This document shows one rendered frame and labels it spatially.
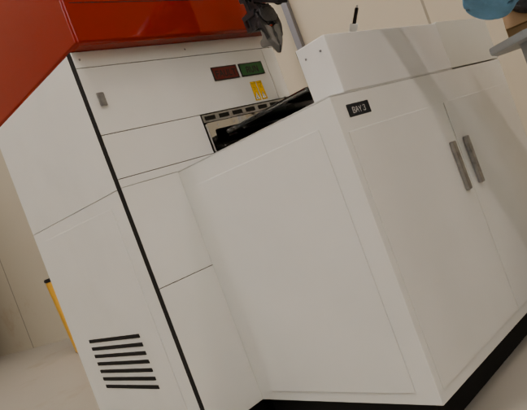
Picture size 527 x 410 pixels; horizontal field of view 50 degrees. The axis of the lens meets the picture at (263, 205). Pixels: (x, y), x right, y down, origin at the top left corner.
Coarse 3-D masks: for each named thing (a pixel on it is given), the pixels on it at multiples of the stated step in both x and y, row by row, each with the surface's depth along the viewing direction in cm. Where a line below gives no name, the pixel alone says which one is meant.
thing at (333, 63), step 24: (432, 24) 165; (312, 48) 132; (336, 48) 131; (360, 48) 137; (384, 48) 144; (408, 48) 153; (432, 48) 161; (312, 72) 134; (336, 72) 129; (360, 72) 135; (384, 72) 142; (408, 72) 150; (312, 96) 135
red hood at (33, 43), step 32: (0, 0) 176; (32, 0) 162; (64, 0) 153; (96, 0) 159; (128, 0) 167; (160, 0) 175; (192, 0) 184; (224, 0) 194; (0, 32) 181; (32, 32) 167; (64, 32) 155; (96, 32) 157; (128, 32) 164; (160, 32) 172; (192, 32) 180; (224, 32) 190; (0, 64) 188; (32, 64) 173; (0, 96) 194
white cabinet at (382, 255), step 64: (320, 128) 129; (384, 128) 136; (448, 128) 156; (512, 128) 184; (192, 192) 168; (256, 192) 149; (320, 192) 134; (384, 192) 130; (448, 192) 148; (512, 192) 173; (256, 256) 156; (320, 256) 139; (384, 256) 126; (448, 256) 141; (512, 256) 164; (256, 320) 163; (320, 320) 145; (384, 320) 131; (448, 320) 135; (512, 320) 156; (320, 384) 152; (384, 384) 136; (448, 384) 129
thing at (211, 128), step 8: (256, 112) 197; (224, 120) 186; (232, 120) 188; (240, 120) 191; (208, 128) 181; (216, 128) 183; (208, 136) 181; (216, 136) 182; (216, 144) 181; (224, 144) 184
